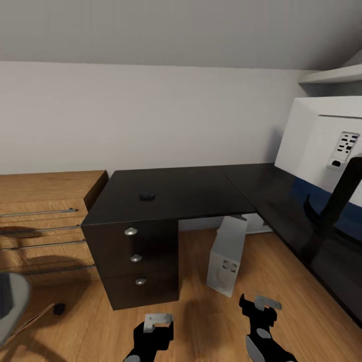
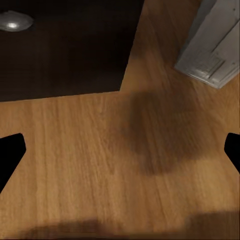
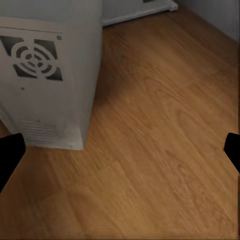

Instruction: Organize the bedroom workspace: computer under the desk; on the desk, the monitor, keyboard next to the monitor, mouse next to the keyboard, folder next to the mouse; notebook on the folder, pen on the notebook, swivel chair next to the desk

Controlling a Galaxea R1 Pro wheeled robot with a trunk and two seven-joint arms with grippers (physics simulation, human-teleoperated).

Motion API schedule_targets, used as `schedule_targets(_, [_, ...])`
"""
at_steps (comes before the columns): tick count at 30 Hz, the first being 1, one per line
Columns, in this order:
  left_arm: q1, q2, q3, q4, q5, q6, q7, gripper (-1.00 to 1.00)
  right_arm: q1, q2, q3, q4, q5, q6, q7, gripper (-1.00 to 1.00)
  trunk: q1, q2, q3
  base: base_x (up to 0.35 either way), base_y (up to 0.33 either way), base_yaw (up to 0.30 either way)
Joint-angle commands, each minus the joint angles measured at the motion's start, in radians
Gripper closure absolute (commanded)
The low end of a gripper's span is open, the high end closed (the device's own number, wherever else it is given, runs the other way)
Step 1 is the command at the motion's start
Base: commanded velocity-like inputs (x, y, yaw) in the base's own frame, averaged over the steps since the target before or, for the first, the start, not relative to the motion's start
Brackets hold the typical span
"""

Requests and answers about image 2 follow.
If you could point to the desktop computer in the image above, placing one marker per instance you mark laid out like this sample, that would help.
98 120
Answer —
211 51

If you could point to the cabinet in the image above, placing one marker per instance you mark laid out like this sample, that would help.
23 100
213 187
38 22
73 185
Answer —
56 48

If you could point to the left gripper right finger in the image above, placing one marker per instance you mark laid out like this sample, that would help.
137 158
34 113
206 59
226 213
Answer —
232 149

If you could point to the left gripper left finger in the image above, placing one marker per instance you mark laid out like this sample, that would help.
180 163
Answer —
12 149

